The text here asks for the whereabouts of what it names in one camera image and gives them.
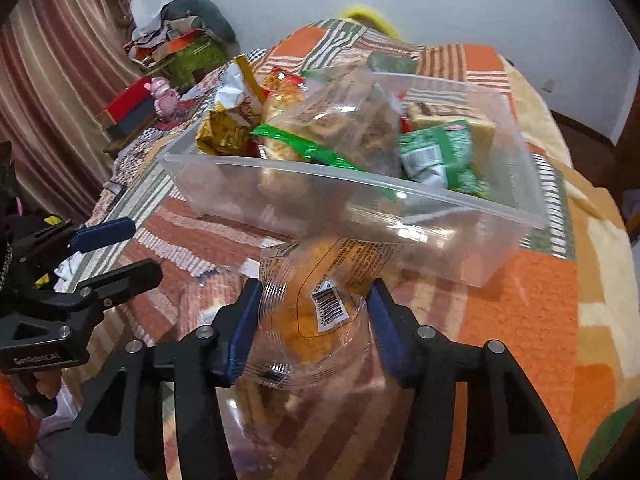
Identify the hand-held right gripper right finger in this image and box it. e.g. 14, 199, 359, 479
366, 279, 578, 480

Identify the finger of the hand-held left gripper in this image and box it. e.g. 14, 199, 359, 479
0, 259, 164, 352
0, 216, 137, 292

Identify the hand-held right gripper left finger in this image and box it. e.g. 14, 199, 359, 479
59, 277, 264, 480

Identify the golden puff snack clear bag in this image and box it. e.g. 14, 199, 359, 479
249, 236, 374, 392

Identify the clear plastic container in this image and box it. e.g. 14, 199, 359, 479
161, 71, 547, 289

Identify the yellow green snack packet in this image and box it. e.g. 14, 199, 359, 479
194, 54, 264, 157

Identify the clear bag with green seal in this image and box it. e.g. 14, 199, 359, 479
251, 79, 402, 182

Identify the tan cake block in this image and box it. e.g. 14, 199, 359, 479
404, 101, 497, 172

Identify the orange snack clear bag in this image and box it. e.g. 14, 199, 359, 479
261, 66, 312, 112

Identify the person's left hand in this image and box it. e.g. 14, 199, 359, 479
34, 370, 63, 404

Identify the striped patchwork blanket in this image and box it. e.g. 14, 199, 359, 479
50, 17, 581, 480

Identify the red and grey box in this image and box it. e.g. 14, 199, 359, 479
96, 76, 157, 137

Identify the pink rabbit toy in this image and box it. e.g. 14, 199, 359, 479
149, 76, 182, 117

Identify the striped brown curtain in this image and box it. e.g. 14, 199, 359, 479
0, 0, 137, 222

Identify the green patterned box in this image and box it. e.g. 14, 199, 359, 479
164, 39, 227, 92

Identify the pile of boxes and papers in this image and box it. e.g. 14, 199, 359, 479
124, 14, 212, 67

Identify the yellow curved cushion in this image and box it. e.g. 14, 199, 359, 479
341, 4, 402, 39

